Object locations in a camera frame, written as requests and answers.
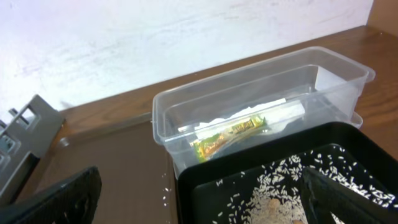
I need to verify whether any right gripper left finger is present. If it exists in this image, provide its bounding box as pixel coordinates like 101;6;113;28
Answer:
1;166;102;224

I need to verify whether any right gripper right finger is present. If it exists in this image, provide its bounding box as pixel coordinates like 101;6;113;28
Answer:
300;167;397;224

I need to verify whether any rice food waste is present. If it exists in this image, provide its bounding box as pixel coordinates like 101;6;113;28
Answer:
209;145;397;224

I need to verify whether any white napkin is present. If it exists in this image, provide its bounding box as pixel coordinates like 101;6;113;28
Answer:
193;98;305;139

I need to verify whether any green snack wrapper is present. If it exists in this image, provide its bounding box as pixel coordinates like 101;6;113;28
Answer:
193;115;267;162

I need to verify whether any black waste tray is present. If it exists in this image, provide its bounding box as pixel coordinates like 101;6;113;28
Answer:
177;122;397;223

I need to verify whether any grey dishwasher rack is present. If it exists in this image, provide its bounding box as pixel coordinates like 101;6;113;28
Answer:
1;95;65;206

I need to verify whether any dark brown serving tray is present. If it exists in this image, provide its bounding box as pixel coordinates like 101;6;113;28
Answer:
17;113;178;224

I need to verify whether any clear plastic bin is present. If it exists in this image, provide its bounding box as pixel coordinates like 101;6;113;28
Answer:
152;47;376;175

